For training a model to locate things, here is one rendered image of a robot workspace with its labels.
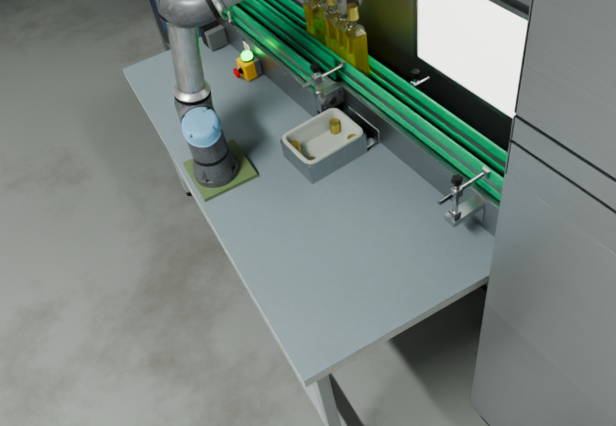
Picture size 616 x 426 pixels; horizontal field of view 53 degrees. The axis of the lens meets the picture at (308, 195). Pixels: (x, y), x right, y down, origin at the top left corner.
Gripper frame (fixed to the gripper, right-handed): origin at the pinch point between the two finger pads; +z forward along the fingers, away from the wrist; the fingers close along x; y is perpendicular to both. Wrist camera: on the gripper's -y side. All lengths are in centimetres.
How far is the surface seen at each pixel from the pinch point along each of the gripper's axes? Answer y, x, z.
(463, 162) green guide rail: -53, 4, 23
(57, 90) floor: 213, 78, 115
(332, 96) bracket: 0.9, 10.5, 29.0
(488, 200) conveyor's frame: -65, 5, 28
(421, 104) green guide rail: -27.2, -3.7, 23.3
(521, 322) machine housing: -94, 22, 35
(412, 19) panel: -13.1, -12.2, 3.7
